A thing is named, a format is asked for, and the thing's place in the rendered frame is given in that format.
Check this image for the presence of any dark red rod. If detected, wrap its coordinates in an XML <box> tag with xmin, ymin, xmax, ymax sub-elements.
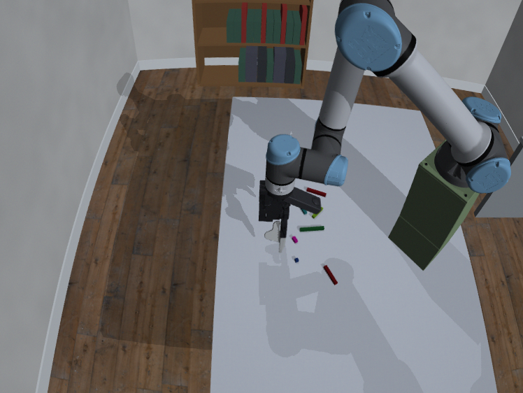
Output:
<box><xmin>324</xmin><ymin>265</ymin><xmax>338</xmax><ymax>285</ymax></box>
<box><xmin>306</xmin><ymin>187</ymin><xmax>327</xmax><ymax>197</ymax></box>

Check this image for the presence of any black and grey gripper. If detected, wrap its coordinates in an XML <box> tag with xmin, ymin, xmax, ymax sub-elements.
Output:
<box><xmin>259</xmin><ymin>180</ymin><xmax>293</xmax><ymax>253</ymax></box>

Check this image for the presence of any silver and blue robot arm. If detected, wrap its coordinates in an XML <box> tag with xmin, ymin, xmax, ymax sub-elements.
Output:
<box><xmin>265</xmin><ymin>0</ymin><xmax>511</xmax><ymax>214</ymax></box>

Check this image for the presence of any dark green rod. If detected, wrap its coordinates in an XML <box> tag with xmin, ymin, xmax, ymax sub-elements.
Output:
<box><xmin>300</xmin><ymin>226</ymin><xmax>324</xmax><ymax>232</ymax></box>

